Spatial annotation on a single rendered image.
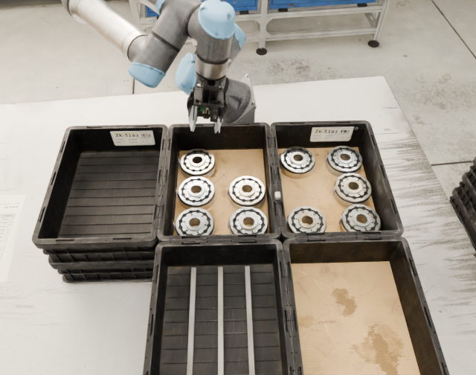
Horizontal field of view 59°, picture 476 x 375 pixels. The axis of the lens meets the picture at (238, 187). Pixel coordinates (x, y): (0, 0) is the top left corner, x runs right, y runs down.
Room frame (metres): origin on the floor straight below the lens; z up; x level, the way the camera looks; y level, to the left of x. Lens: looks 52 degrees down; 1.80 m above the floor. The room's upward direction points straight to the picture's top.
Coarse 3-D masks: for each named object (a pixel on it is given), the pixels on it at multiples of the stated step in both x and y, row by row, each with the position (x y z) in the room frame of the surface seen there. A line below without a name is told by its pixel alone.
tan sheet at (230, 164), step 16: (224, 160) 0.85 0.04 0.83; (240, 160) 0.85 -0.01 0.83; (256, 160) 0.85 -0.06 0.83; (224, 176) 0.79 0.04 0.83; (240, 176) 0.79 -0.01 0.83; (256, 176) 0.79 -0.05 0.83; (224, 192) 0.73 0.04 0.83; (176, 208) 0.67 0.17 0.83; (208, 208) 0.67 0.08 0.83; (224, 208) 0.67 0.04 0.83; (224, 224) 0.62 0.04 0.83
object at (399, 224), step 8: (272, 128) 0.89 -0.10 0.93; (368, 128) 0.89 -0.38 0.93; (272, 136) 0.86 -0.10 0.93; (272, 144) 0.82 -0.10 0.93; (376, 144) 0.82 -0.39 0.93; (376, 152) 0.79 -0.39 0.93; (376, 160) 0.77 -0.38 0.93; (384, 168) 0.73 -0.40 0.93; (280, 176) 0.71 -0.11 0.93; (384, 176) 0.72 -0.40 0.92; (280, 184) 0.68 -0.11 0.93; (384, 184) 0.68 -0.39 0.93; (280, 192) 0.65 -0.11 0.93; (392, 192) 0.65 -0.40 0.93; (280, 200) 0.63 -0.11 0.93; (392, 200) 0.63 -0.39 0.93; (280, 208) 0.60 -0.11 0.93; (392, 208) 0.60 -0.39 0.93; (280, 216) 0.58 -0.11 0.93; (280, 224) 0.56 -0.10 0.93; (400, 224) 0.56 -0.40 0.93; (312, 232) 0.53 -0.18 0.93; (320, 232) 0.53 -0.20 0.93; (328, 232) 0.53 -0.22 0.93; (336, 232) 0.53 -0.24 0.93; (344, 232) 0.53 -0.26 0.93; (352, 232) 0.53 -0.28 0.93; (360, 232) 0.53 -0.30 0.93; (368, 232) 0.53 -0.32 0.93; (376, 232) 0.53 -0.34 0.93; (384, 232) 0.53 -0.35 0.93; (392, 232) 0.53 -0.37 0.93; (400, 232) 0.53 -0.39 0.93
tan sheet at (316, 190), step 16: (320, 160) 0.85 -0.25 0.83; (288, 176) 0.79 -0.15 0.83; (320, 176) 0.79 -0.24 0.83; (336, 176) 0.79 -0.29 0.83; (288, 192) 0.73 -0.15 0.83; (304, 192) 0.73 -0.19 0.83; (320, 192) 0.73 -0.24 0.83; (288, 208) 0.67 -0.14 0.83; (320, 208) 0.67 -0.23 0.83; (336, 208) 0.67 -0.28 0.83; (336, 224) 0.62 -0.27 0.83
